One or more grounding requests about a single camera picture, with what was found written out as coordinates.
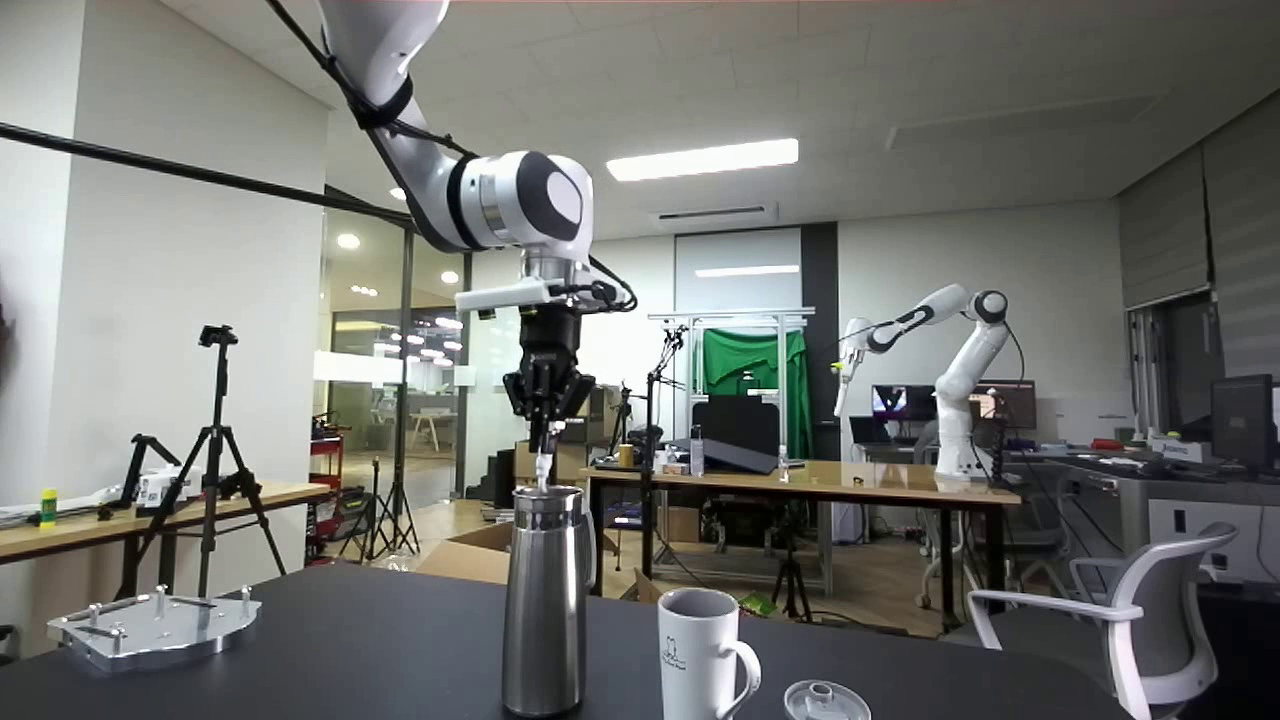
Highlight white office chair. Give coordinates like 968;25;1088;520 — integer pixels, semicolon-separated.
966;530;1241;720

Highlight black computer monitor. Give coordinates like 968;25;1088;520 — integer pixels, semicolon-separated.
1209;370;1280;475

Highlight wooden side bench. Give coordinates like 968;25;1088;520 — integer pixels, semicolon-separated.
0;475;337;568

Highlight black camera tripod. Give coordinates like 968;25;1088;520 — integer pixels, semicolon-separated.
116;319;293;598

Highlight grey office desk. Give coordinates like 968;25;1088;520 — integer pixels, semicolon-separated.
1011;442;1280;591

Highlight green cloth backdrop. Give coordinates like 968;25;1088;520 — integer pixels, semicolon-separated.
700;322;818;460

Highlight long wooden table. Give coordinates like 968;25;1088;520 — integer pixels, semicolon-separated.
584;455;1023;639

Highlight thin black mic stand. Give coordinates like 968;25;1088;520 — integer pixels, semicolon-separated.
637;315;698;581

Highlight white ceramic mug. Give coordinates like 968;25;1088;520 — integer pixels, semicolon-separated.
657;583;769;720

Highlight small black floor tripod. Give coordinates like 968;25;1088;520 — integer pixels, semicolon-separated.
769;536;819;623

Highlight open cardboard box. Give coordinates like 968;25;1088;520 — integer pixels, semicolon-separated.
417;520;516;591

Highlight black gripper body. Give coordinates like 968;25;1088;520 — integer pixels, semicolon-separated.
501;301;602;427

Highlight clear acrylic tray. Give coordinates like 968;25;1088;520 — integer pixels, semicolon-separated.
43;583;267;671

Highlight silver metal bottle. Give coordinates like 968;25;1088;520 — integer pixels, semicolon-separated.
495;480;602;720

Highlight rectangular ceiling light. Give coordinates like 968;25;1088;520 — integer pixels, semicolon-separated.
602;137;803;186

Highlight clear round lid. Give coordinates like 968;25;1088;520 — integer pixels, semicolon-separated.
781;675;875;720

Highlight small black stand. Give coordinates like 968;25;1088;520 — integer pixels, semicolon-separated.
98;432;183;523

